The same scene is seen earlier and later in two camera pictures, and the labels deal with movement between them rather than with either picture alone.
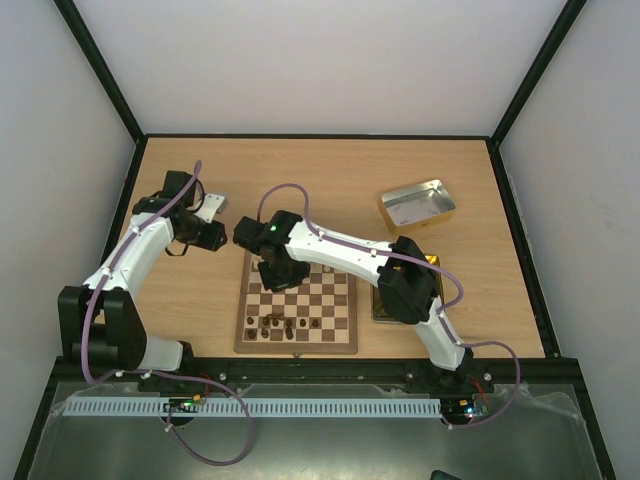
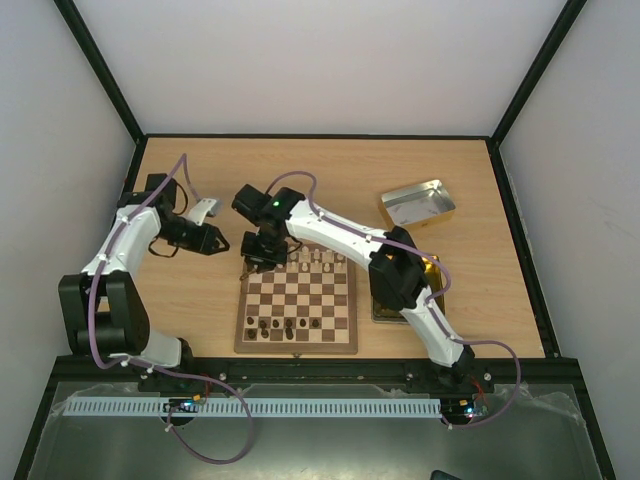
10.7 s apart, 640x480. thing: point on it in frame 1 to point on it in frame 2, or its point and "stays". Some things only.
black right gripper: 283,275 to 263,256
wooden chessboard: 316,316 stays
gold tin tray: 377,314 stays
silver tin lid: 416,206 stays
